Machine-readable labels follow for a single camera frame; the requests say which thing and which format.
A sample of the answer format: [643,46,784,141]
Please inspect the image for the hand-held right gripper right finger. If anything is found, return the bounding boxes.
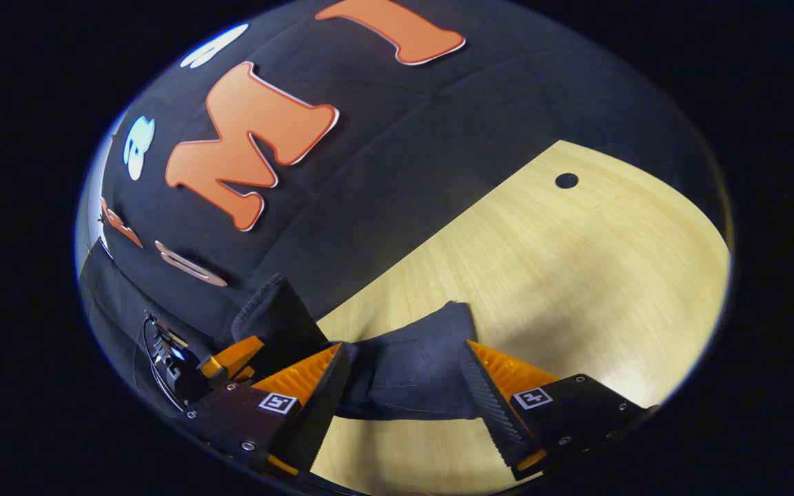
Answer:
[463,340,658,482]

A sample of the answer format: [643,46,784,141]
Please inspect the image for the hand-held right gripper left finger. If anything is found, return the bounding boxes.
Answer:
[185,342,351,477]

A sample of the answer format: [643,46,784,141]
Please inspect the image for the dark blue jeans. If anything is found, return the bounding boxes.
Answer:
[230,273,482,422]

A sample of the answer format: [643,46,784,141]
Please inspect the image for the black backdrop cloth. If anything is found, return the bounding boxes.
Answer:
[77,0,723,414]

